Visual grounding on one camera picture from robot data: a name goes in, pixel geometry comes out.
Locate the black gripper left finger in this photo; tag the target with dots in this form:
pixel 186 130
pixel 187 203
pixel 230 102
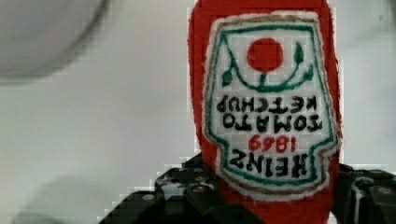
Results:
pixel 188 194

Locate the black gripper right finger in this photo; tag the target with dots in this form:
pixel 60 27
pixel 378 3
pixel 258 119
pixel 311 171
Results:
pixel 365 196

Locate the red plush ketchup bottle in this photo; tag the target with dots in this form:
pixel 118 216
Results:
pixel 265 96

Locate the grey round plate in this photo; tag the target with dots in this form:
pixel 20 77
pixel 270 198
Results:
pixel 35 33

